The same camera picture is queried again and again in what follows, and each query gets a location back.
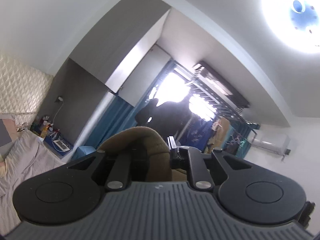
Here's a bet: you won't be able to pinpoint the hanging assorted clothes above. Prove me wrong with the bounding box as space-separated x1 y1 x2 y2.
204 116 240 155

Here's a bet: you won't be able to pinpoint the brown sweatshirt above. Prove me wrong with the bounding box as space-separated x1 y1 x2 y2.
96 126 188 182

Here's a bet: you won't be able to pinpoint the group of small bottles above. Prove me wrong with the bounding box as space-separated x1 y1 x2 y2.
31 115 62 140

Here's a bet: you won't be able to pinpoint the light blue cloth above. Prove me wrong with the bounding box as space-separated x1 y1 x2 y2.
71 146 97 161

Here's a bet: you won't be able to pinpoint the grey overhead cabinet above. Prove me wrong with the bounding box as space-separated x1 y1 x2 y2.
69 7 173 107

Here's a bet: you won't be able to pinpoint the round ceiling lamp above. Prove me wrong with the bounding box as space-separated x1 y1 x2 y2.
260 0 320 54

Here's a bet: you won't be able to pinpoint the patchwork pillow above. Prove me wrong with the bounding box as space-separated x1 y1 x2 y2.
0 114 28 148

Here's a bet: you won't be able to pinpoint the ceiling clothes drying rack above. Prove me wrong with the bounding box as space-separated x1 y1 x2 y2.
185 61 260 130

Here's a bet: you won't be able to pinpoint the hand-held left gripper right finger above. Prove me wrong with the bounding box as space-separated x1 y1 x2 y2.
167 136 253 190

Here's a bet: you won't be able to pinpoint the white small appliance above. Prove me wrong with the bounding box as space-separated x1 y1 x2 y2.
52 139 71 153

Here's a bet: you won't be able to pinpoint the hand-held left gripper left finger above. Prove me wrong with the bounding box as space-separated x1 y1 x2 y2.
67 148 147 191

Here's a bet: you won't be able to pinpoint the black hanging jacket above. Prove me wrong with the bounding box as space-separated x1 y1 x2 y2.
155 101 194 143
135 98 160 128

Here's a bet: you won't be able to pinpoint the white air conditioner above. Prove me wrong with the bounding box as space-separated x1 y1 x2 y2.
252 132 292 156

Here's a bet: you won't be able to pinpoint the cream quilted headboard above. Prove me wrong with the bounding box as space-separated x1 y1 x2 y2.
0 51 54 117

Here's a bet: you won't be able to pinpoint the wall charger with white cable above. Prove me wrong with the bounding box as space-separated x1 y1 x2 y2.
50 95 65 130

